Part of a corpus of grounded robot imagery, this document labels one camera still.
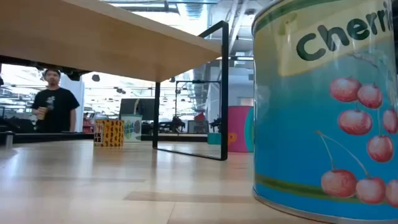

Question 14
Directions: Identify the blue cherries can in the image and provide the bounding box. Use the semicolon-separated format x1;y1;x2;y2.
251;0;398;224

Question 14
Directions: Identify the grey box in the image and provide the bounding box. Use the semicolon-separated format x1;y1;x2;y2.
187;119;210;134

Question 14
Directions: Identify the pink and teal can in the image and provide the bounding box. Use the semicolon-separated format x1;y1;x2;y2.
228;105;254;153

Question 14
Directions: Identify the black computer monitor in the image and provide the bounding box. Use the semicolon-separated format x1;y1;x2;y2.
119;98;156;121

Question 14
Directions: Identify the person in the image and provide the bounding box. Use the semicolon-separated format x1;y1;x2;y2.
30;68;81;134

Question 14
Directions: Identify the wooden shelf with black frame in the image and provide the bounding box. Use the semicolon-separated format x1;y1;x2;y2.
0;0;230;162

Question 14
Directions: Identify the black table edge rail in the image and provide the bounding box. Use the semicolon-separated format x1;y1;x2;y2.
0;132;208;144

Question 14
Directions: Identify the grey metal post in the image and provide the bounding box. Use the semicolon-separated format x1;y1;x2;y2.
4;130;15;148

